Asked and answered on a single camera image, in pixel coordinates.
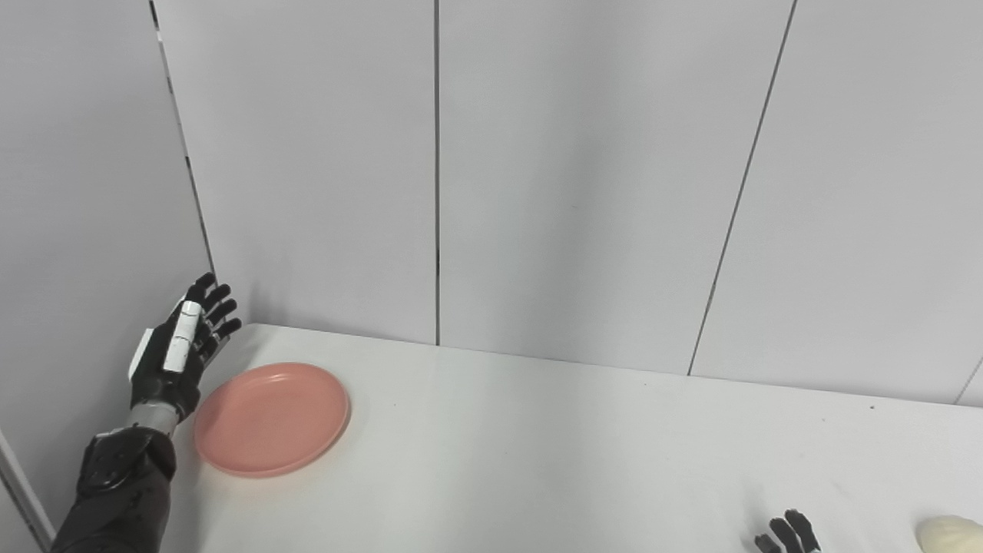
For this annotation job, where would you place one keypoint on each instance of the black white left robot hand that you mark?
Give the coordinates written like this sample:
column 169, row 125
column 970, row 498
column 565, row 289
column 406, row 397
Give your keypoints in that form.
column 163, row 384

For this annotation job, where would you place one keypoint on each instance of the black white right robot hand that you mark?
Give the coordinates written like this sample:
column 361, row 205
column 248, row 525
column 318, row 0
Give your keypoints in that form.
column 787, row 538

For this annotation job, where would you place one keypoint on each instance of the pink round plate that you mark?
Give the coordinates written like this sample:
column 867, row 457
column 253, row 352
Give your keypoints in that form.
column 273, row 418

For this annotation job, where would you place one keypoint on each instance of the cream steamed bun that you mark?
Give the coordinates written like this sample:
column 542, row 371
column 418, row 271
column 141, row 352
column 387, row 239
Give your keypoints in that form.
column 952, row 536

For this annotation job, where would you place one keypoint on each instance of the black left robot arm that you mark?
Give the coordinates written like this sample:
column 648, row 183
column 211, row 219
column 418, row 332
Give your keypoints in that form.
column 119, row 491

